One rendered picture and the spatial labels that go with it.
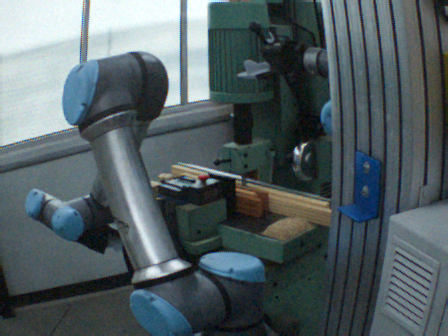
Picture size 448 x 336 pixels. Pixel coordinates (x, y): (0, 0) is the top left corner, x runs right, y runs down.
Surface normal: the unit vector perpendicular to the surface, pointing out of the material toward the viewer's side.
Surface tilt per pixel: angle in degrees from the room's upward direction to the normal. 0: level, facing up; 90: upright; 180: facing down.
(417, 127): 90
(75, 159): 90
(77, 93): 83
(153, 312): 97
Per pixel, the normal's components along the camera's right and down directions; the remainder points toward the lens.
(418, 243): -0.93, 0.13
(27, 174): 0.60, 0.20
